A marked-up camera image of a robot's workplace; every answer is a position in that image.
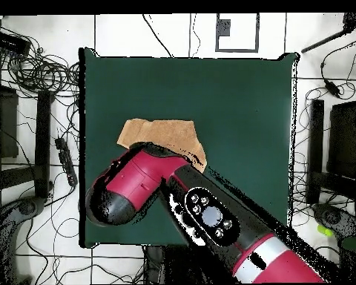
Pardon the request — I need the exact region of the grey square floor frame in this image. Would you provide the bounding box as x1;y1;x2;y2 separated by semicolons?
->
215;13;260;53

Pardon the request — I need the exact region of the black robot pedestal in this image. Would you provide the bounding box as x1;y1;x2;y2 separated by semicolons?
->
143;245;226;284

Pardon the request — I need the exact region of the black floor cable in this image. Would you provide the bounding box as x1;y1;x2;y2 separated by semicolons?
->
141;13;175;58

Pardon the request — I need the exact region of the black stand base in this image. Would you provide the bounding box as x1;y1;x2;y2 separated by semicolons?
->
0;89;53;199
306;98;356;206

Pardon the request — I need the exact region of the yellow-green ball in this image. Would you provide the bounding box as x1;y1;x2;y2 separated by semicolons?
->
316;224;334;238

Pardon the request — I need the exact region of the black power adapter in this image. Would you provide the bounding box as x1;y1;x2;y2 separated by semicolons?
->
324;79;342;99

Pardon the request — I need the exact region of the black tripod pole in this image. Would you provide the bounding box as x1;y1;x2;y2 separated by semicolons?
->
300;12;356;55

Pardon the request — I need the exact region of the black cable tangle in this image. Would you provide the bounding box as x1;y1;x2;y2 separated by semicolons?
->
0;22;81;100

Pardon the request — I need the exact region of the black power strip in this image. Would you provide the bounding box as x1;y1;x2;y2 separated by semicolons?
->
54;137;79;188

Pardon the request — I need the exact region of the dark green table cloth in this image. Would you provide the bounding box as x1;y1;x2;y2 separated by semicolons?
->
78;47;300;249

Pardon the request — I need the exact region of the tan terry towel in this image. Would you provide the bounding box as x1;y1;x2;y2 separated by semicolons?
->
116;117;208;174

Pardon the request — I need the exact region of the dark flat panel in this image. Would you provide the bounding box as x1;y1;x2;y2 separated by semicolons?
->
0;84;19;159
326;99;356;180

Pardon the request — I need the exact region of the grey chair base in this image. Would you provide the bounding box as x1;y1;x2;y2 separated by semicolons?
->
0;195;47;284
311;202;356;240

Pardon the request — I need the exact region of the black electronics box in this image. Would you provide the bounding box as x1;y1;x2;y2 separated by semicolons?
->
0;30;31;56

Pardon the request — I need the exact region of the small grey square patch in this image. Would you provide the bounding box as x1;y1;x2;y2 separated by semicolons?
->
215;19;231;37

